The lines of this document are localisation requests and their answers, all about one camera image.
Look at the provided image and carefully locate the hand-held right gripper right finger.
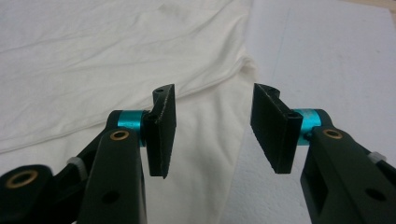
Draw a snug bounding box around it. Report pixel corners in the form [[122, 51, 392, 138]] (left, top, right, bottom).
[[249, 82, 396, 224]]

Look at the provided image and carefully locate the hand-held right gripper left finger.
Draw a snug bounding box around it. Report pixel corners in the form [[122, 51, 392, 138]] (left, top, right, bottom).
[[77, 83, 177, 224]]

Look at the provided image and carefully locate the white t-shirt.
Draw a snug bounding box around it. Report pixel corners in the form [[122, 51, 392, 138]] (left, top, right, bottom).
[[0, 0, 258, 224]]

